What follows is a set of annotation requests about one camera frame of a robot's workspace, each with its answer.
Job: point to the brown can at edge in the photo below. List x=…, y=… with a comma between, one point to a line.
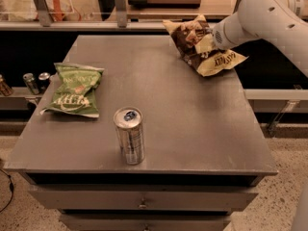
x=5, y=89

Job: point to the cabinet drawer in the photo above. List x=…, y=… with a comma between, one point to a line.
x=148, y=198
x=144, y=223

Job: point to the white orange bag behind glass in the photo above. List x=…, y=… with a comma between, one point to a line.
x=26, y=10

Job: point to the upper cabinet drawer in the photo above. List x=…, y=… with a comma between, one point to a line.
x=148, y=198

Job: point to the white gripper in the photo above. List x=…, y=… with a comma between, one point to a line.
x=223, y=36

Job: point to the left metal bracket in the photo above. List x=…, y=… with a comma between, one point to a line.
x=44, y=17

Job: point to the middle metal bracket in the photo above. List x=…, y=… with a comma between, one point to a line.
x=121, y=14

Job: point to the dark can on shelf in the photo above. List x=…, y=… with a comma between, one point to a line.
x=44, y=80

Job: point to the brown chip bag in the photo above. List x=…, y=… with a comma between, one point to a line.
x=186, y=35

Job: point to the green jalapeno chip bag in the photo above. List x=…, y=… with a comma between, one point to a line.
x=76, y=93

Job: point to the lower cabinet drawer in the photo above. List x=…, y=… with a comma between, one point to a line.
x=144, y=223

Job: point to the silver drink can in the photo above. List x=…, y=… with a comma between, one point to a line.
x=129, y=129

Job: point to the grey drawer cabinet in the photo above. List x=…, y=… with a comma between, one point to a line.
x=169, y=151

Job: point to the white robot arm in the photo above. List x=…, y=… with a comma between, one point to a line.
x=282, y=201

